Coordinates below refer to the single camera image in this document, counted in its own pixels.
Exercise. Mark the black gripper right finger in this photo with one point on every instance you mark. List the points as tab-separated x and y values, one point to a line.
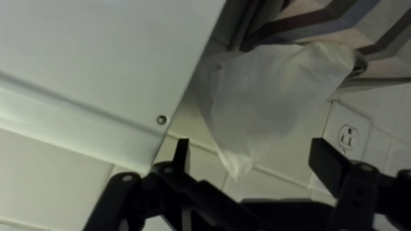
367	196

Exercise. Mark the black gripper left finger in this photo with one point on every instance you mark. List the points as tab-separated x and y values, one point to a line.
128	205

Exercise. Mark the white gas stove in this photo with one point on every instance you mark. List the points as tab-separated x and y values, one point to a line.
85	64

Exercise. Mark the white wall outlet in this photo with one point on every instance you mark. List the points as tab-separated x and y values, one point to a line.
347	136

